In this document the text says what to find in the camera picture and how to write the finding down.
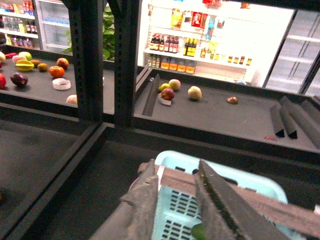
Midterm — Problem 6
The white grocery shelf with bottles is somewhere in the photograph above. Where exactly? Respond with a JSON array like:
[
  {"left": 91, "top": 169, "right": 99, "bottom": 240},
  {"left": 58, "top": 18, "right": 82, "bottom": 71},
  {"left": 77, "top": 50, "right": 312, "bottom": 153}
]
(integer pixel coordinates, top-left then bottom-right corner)
[{"left": 137, "top": 0, "right": 294, "bottom": 87}]

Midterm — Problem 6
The brown basket handle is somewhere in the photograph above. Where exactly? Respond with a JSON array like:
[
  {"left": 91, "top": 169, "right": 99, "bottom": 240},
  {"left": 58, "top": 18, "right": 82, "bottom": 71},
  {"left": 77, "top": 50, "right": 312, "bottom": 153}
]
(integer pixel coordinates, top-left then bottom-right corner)
[{"left": 136, "top": 161, "right": 320, "bottom": 240}]

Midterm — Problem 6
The light blue plastic basket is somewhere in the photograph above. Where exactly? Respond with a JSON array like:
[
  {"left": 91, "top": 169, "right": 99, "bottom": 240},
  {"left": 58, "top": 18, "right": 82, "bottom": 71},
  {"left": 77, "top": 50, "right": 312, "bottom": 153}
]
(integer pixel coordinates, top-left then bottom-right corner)
[{"left": 151, "top": 149, "right": 308, "bottom": 240}]

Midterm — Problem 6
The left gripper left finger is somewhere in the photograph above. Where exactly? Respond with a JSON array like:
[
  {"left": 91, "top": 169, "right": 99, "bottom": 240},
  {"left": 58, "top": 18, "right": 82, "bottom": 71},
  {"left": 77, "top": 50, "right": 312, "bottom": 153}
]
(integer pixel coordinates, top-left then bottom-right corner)
[{"left": 90, "top": 159, "right": 159, "bottom": 240}]

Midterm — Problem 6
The black vertical shelf post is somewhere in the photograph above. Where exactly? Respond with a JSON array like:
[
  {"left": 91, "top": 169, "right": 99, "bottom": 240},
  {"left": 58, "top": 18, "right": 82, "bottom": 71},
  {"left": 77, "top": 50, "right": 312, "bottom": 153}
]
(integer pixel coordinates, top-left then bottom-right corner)
[{"left": 63, "top": 0, "right": 104, "bottom": 123}]

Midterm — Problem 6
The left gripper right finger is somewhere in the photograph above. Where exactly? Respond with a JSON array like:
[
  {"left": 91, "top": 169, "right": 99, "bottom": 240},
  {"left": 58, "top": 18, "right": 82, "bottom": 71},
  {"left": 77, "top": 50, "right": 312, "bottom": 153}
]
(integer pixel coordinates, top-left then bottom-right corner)
[{"left": 194, "top": 160, "right": 288, "bottom": 240}]

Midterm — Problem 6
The glass door refrigerator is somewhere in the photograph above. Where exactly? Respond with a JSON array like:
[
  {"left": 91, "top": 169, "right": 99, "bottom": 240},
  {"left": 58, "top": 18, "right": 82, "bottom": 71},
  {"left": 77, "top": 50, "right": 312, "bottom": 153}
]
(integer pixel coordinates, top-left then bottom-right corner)
[{"left": 262, "top": 10, "right": 320, "bottom": 96}]

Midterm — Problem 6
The green avocado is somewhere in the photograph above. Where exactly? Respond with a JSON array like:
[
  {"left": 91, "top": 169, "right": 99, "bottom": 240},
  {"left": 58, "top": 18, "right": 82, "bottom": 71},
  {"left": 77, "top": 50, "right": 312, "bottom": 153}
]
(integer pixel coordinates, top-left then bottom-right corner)
[{"left": 190, "top": 223, "right": 206, "bottom": 240}]

